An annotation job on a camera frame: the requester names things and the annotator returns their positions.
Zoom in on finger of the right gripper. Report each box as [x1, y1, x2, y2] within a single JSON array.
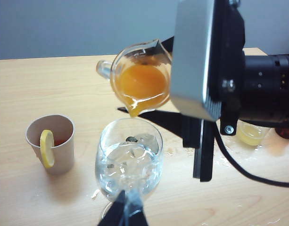
[[117, 107, 184, 147]]

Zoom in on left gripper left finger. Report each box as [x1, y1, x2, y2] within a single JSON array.
[[97, 190, 126, 226]]

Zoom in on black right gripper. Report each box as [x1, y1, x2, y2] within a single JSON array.
[[158, 0, 246, 182]]

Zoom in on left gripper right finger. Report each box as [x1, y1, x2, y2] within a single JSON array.
[[125, 187, 149, 226]]

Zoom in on clear glass measuring cup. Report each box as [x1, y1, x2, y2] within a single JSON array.
[[96, 39, 173, 118]]

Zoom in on beige paper cup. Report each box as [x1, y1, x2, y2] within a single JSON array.
[[25, 114, 75, 175]]

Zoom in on measuring cup with yellow liquid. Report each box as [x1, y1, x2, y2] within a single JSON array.
[[236, 121, 272, 145]]

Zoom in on amber glass measuring cup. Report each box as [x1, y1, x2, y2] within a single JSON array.
[[275, 127, 289, 139]]

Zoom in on clear wine glass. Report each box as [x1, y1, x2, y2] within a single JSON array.
[[94, 117, 164, 222]]

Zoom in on yellow lemon slice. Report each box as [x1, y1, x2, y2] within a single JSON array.
[[39, 129, 55, 169]]

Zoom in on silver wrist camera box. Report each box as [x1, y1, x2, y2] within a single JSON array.
[[169, 0, 226, 122]]

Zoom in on black cable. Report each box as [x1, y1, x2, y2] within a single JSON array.
[[214, 122, 289, 189]]

